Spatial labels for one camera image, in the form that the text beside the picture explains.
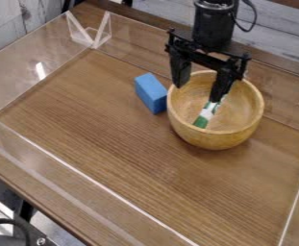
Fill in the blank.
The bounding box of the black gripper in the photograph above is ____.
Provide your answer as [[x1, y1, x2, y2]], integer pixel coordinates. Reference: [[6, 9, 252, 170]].
[[164, 28, 249, 103]]

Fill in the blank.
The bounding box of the green and white marker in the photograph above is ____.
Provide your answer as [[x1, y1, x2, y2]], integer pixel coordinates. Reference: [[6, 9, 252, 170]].
[[192, 99, 223, 129]]

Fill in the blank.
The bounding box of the brown wooden bowl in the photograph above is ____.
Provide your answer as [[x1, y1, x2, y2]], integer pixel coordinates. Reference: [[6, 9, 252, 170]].
[[166, 70, 264, 150]]

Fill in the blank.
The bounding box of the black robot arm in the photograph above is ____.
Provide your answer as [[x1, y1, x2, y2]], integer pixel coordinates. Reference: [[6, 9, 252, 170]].
[[165, 0, 249, 103]]

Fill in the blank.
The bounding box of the blue rectangular block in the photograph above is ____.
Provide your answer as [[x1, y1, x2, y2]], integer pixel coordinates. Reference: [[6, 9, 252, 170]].
[[134, 73, 166, 114]]

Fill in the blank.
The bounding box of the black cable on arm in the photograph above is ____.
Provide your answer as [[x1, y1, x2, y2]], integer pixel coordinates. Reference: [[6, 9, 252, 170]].
[[231, 0, 257, 34]]

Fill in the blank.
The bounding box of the clear acrylic corner bracket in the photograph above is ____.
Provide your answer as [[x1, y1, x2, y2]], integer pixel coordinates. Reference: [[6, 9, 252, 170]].
[[65, 12, 112, 49]]

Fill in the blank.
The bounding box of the black metal frame piece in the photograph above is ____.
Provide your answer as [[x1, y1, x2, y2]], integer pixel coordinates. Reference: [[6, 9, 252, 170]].
[[12, 216, 57, 246]]

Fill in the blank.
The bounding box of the black cable lower left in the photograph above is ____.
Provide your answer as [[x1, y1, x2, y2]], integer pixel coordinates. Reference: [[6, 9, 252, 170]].
[[0, 218, 30, 246]]

